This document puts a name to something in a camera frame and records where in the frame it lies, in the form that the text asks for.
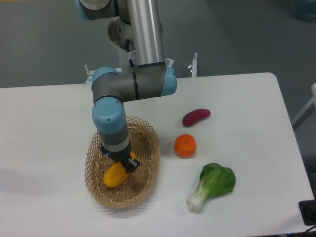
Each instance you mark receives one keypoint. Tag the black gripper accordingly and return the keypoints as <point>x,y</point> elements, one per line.
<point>124,157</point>

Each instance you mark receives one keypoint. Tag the yellow mango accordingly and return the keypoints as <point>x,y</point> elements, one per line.
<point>115,175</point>

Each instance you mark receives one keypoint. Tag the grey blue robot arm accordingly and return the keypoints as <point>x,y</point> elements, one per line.
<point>139,30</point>

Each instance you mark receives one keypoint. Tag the woven wicker basket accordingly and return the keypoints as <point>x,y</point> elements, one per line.
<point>138,185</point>

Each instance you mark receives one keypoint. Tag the orange tangerine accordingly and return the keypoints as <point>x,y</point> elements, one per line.
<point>185,146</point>

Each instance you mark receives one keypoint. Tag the purple sweet potato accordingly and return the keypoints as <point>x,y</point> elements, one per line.
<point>195,116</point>

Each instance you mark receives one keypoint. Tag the green bok choy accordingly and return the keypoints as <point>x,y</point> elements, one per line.
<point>214,181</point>

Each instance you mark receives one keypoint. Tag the black device at table edge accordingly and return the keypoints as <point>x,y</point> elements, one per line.
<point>308,211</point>

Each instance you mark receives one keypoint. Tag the white furniture leg right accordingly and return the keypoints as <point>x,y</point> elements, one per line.
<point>306,110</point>

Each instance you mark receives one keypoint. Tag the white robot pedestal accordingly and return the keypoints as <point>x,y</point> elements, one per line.
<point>120,34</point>

